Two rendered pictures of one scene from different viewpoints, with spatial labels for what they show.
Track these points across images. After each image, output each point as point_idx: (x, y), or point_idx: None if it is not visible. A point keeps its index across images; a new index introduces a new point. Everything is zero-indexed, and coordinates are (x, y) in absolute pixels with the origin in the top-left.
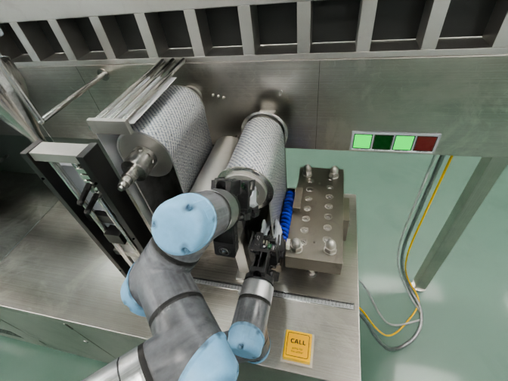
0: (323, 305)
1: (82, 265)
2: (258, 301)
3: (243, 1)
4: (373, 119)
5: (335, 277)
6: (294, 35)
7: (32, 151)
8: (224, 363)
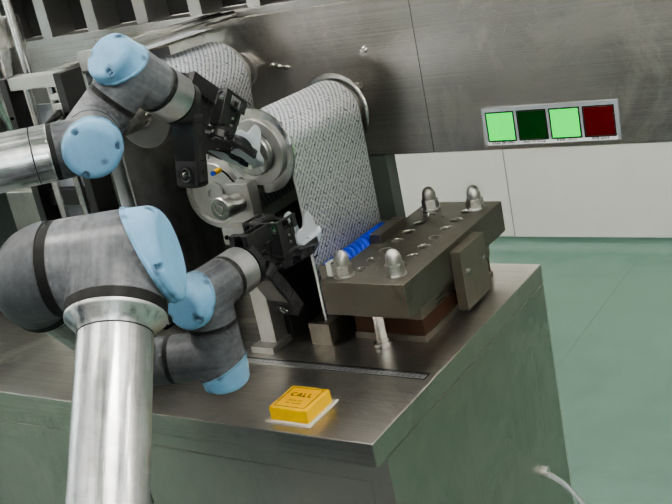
0: (375, 375)
1: (23, 342)
2: (223, 261)
3: None
4: (506, 82)
5: (420, 349)
6: None
7: (11, 78)
8: (105, 124)
